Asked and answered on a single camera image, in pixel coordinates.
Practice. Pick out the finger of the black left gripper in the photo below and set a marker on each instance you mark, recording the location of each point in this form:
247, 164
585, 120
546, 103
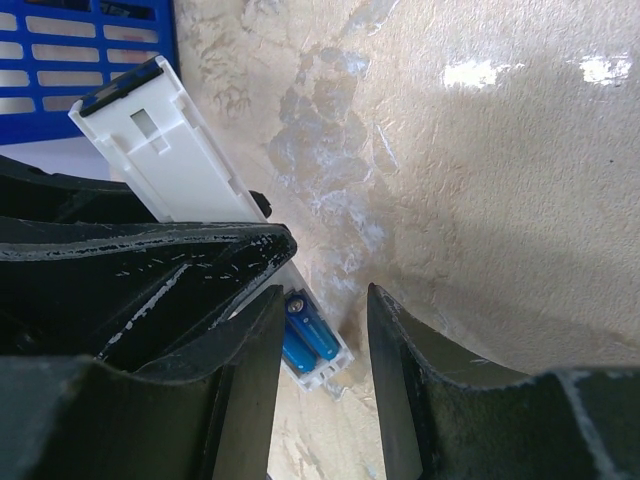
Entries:
34, 202
128, 294

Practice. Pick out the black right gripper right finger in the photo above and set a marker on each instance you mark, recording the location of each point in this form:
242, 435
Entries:
447, 413

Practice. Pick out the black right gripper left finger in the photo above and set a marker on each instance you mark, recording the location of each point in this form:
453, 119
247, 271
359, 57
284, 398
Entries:
76, 418

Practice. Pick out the blue AAA battery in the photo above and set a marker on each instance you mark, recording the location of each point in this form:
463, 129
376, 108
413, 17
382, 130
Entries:
297, 352
303, 315

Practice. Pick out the white remote control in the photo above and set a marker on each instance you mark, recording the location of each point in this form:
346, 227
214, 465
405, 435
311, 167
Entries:
156, 140

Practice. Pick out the blue plastic shopping basket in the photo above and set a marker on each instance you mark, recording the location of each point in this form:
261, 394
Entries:
57, 53

